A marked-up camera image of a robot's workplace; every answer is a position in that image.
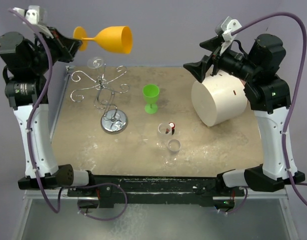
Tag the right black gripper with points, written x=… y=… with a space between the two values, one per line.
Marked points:
x=200 y=68

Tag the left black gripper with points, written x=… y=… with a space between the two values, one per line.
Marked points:
x=71 y=45

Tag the clear wine glass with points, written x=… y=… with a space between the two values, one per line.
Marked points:
x=173 y=148
x=95 y=62

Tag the orange plastic wine glass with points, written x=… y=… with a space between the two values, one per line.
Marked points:
x=113 y=39

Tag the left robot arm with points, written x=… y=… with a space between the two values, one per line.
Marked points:
x=26 y=63

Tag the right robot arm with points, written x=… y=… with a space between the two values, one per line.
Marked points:
x=269 y=98

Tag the green plastic wine glass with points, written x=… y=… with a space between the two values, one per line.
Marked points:
x=151 y=95

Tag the clear wine glass front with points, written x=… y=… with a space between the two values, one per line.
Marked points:
x=173 y=148

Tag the white cylindrical container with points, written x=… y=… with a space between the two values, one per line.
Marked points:
x=218 y=98

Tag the small red capped bottle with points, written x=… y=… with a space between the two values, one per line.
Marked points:
x=172 y=125

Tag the clear glass with red item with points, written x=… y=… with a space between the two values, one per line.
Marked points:
x=164 y=134

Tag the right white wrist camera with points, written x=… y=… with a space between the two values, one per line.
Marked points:
x=225 y=30

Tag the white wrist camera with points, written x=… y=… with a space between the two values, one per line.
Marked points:
x=225 y=30
x=35 y=15

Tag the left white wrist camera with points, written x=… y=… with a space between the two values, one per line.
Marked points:
x=35 y=15

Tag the silver wire glass rack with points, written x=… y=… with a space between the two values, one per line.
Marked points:
x=113 y=120

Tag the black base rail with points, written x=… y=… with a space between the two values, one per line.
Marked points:
x=165 y=190

